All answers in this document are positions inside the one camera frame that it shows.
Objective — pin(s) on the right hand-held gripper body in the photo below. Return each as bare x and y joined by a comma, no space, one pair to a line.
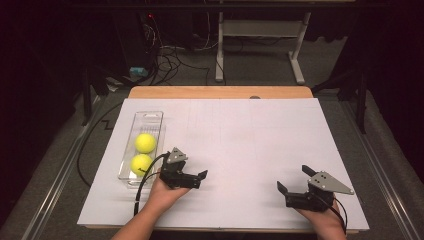
325,185

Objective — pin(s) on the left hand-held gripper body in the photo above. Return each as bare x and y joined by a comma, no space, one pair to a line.
176,166

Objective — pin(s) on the yellow tennis ball black print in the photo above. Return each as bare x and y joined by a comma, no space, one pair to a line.
140,164

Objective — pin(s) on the white board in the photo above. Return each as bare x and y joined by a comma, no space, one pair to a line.
240,133

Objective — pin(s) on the grey round table grommet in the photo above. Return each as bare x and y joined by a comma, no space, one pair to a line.
255,97

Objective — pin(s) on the black computer tower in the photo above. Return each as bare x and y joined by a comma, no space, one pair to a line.
136,40

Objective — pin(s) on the aluminium floor rail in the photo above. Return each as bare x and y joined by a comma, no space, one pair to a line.
383,173
60,173

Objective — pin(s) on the wooden table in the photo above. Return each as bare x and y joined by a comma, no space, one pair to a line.
216,92

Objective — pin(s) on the clear plastic container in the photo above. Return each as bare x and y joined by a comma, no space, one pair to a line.
148,121

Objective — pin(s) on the white metal stand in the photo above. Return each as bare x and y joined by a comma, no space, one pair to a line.
260,28

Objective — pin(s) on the person's right hand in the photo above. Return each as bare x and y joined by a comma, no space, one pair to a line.
321,220

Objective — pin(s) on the plain yellow tennis ball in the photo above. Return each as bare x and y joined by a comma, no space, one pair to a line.
145,143

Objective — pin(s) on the teal box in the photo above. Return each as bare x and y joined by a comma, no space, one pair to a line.
139,71

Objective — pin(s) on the black metal stand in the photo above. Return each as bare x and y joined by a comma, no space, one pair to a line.
86,96
361,100

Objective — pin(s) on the person's left hand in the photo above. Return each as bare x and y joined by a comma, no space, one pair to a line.
165,196

